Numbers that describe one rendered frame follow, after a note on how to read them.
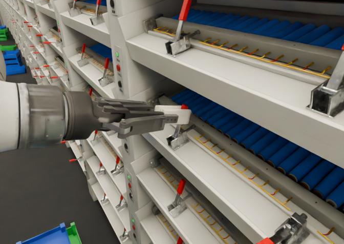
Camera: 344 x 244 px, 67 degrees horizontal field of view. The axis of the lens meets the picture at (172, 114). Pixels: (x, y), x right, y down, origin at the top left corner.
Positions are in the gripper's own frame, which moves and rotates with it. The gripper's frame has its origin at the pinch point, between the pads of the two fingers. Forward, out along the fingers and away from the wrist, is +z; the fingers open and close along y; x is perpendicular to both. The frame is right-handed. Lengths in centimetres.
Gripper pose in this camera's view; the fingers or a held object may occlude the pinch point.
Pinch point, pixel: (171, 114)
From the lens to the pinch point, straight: 50.3
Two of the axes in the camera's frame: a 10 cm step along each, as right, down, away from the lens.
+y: 5.4, 3.8, -7.5
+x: 2.2, -9.3, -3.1
